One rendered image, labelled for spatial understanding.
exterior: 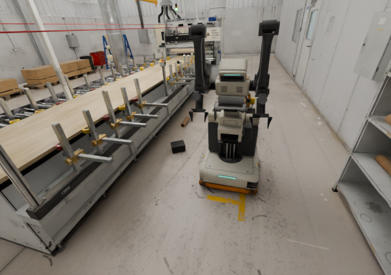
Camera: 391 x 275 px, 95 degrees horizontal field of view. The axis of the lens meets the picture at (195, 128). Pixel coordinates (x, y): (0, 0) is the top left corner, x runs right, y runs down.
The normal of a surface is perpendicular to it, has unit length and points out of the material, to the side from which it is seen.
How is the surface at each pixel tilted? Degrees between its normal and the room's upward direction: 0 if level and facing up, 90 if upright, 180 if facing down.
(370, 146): 90
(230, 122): 98
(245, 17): 90
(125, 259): 0
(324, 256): 0
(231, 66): 42
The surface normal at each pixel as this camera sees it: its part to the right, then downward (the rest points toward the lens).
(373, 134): -0.26, 0.48
